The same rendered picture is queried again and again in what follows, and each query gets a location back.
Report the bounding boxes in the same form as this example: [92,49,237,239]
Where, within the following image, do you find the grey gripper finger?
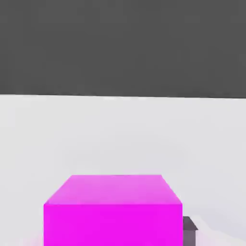
[182,214,240,246]

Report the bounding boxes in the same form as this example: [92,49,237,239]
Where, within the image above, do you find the small magenta cube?
[43,174,184,246]

